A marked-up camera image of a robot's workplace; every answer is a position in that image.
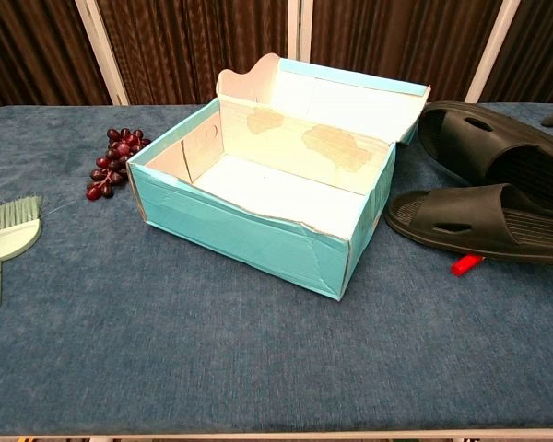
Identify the light blue shoe box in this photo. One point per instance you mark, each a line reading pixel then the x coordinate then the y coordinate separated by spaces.
pixel 239 239

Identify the red capped marker pen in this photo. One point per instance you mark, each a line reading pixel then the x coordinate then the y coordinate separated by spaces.
pixel 463 266

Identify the mint green hand brush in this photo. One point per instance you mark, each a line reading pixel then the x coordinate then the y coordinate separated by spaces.
pixel 9 235

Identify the dark purple grape bunch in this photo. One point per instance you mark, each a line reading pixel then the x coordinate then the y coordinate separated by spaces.
pixel 117 159

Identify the blue table cover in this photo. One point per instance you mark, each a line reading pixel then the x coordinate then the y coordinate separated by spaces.
pixel 212 359

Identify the brown curtain partition panel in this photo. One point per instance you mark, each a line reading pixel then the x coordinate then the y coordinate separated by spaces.
pixel 387 37
pixel 189 46
pixel 27 46
pixel 544 46

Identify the black slipper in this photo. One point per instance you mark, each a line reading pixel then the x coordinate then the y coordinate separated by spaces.
pixel 502 225
pixel 456 138

